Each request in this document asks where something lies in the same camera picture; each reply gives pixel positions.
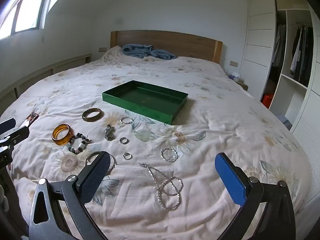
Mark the amber translucent bangle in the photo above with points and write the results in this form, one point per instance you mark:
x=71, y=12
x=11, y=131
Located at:
x=62, y=134

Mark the thin silver bangle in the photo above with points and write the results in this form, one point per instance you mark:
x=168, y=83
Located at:
x=91, y=157

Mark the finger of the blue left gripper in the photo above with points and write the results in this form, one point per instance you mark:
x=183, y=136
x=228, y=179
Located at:
x=15, y=137

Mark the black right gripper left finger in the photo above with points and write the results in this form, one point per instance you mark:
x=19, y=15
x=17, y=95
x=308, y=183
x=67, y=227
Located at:
x=46, y=217

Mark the blue folded blanket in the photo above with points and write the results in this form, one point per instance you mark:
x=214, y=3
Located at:
x=140, y=51

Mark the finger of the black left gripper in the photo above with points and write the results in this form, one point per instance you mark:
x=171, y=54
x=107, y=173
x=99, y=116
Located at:
x=7, y=125

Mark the beige low side shelf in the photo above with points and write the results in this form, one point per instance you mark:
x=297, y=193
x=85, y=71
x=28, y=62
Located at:
x=13, y=92

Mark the wooden headboard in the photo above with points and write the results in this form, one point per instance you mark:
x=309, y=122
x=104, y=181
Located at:
x=180, y=44

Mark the white wardrobe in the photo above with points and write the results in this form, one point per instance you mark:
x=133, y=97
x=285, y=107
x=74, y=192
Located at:
x=294, y=107

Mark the dark olive jade bangle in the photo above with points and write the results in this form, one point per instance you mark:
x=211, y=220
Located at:
x=92, y=115

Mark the wall socket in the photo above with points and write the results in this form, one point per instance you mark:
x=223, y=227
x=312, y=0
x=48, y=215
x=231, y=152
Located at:
x=234, y=64
x=102, y=49

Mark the red box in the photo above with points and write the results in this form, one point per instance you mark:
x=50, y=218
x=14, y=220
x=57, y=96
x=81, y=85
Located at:
x=267, y=99

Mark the green jewelry tray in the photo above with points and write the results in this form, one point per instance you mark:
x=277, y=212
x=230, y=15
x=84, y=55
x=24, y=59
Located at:
x=155, y=102

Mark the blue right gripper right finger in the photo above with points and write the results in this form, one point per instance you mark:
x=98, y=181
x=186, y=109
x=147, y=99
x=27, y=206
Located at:
x=278, y=218

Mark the right wall socket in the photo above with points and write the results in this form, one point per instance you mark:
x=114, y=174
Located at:
x=234, y=64

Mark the tissue box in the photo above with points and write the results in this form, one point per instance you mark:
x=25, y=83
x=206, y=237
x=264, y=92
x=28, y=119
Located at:
x=234, y=76

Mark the floral white bed duvet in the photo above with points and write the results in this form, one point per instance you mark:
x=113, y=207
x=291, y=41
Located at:
x=164, y=184

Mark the smartphone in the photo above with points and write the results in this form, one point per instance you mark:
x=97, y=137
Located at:
x=29, y=120

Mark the window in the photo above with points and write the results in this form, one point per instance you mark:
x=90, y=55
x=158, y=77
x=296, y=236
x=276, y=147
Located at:
x=24, y=15

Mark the hanging clothes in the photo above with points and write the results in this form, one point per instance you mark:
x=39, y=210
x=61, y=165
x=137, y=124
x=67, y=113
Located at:
x=302, y=53

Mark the left wall socket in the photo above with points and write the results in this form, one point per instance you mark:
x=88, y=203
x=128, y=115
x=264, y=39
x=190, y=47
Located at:
x=102, y=49

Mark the wooden nightstand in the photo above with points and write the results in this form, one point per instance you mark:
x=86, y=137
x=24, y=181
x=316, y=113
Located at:
x=244, y=86

